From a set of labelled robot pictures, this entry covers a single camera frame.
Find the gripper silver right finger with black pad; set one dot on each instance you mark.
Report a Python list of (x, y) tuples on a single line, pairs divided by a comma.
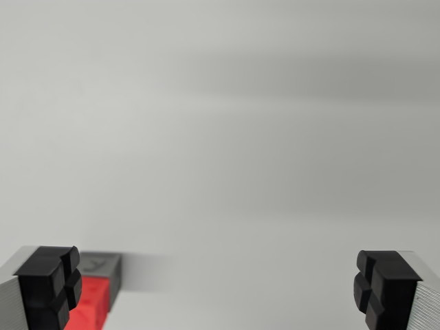
[(392, 292)]

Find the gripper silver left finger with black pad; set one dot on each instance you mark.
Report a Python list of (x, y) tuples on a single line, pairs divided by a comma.
[(38, 288)]

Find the red studded cube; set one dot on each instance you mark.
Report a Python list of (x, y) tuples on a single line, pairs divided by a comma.
[(90, 302)]

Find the grey embossed cube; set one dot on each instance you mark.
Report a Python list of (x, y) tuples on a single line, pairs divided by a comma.
[(107, 266)]

